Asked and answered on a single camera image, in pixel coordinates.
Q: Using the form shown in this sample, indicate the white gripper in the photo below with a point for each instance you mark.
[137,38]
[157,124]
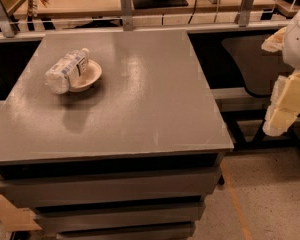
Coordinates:
[298,39]

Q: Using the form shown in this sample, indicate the white paper bowl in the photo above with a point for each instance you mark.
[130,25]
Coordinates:
[88,78]

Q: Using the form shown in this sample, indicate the grey drawer cabinet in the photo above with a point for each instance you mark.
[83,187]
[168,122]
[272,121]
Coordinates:
[131,158]

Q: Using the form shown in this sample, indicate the wooden desk background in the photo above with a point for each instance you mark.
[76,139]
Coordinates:
[95,8]

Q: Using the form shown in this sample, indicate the cardboard piece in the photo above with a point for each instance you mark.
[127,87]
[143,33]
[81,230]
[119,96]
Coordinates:
[16,219]

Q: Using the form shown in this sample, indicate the grey metal bracket right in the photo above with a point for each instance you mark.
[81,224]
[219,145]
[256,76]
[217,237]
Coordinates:
[243,15]

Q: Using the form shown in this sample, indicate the grey metal bracket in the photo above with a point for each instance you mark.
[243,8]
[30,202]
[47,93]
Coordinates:
[127,17]
[243,15]
[5,23]

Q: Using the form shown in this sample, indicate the grey metal bracket middle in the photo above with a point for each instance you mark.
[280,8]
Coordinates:
[127,17]

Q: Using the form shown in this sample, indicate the grey metal bracket left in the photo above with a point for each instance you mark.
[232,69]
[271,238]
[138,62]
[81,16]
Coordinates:
[5,23]

